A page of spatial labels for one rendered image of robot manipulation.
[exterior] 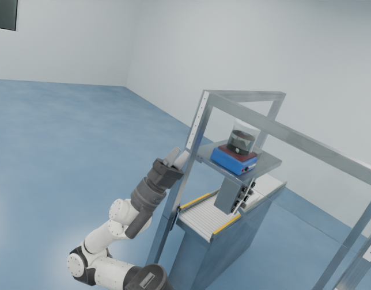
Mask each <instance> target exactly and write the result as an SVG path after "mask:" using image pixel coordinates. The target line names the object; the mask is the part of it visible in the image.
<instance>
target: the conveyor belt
mask: <svg viewBox="0 0 371 290"><path fill-rule="evenodd" d="M252 190H253V189H252ZM253 191H254V192H255V193H257V194H259V195H260V197H259V199H258V201H259V200H260V199H262V198H263V197H264V196H263V195H262V194H260V193H258V192H257V191H255V190H253ZM216 198H217V194H216V195H214V196H212V197H210V198H208V199H207V200H205V201H203V202H201V203H199V204H197V205H194V206H193V207H191V208H189V209H187V210H185V211H183V212H181V213H180V215H179V217H178V218H179V219H180V220H181V221H182V222H184V223H185V224H186V225H187V226H189V227H190V228H191V229H193V230H194V231H195V232H196V233H198V234H199V235H200V236H201V237H202V238H204V239H205V240H207V241H208V242H210V241H209V240H210V238H211V235H212V233H213V232H214V231H216V230H217V229H219V228H220V227H222V226H223V225H224V224H226V223H227V222H228V221H230V220H232V219H233V218H234V217H236V216H237V215H239V214H240V213H239V211H237V213H236V214H235V215H234V214H233V216H232V217H231V218H230V216H231V215H232V213H230V214H229V215H227V214H225V213H224V212H222V211H221V210H220V209H218V208H217V207H215V206H214V202H215V200H216Z"/></svg>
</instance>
